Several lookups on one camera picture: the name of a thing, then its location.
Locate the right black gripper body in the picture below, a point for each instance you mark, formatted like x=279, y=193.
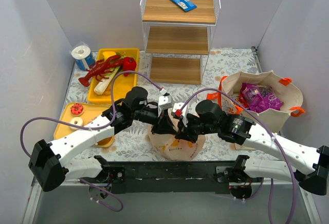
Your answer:
x=182, y=135

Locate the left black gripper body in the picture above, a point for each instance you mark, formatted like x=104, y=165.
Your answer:
x=159, y=120

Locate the banana print plastic bag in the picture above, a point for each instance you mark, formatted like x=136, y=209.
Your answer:
x=174, y=149

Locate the red candy bag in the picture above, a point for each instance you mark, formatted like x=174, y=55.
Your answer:
x=237, y=96

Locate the purple snack bag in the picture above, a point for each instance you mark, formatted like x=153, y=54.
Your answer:
x=260, y=97

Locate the beige canvas tote bag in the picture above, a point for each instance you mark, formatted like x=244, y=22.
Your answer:
x=285, y=90

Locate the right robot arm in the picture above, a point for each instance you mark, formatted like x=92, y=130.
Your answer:
x=308, y=165

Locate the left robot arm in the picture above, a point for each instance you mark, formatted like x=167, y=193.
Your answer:
x=54, y=162

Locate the red bell pepper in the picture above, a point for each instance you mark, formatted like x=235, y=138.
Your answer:
x=129, y=63

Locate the white leek stalk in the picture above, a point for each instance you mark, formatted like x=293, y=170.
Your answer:
x=104, y=83

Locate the red toy lobster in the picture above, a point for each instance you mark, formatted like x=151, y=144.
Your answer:
x=102, y=68

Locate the red frosted donut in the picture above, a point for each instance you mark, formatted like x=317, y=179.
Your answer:
x=77, y=109

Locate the blue wrapped paper roll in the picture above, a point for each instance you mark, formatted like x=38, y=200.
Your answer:
x=82, y=56

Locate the blue snack packet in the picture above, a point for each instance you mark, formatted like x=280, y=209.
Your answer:
x=185, y=5

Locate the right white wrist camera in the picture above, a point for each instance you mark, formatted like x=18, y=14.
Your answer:
x=180, y=111

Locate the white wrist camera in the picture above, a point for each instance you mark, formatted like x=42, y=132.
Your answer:
x=180, y=111
x=165, y=101

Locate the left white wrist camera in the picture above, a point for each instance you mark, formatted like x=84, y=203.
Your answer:
x=165, y=101

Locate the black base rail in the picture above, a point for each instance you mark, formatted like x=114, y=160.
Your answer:
x=172, y=176

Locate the white ring donut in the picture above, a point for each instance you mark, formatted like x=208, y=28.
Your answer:
x=76, y=121

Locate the white wire wooden shelf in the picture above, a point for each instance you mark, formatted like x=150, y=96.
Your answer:
x=178, y=42

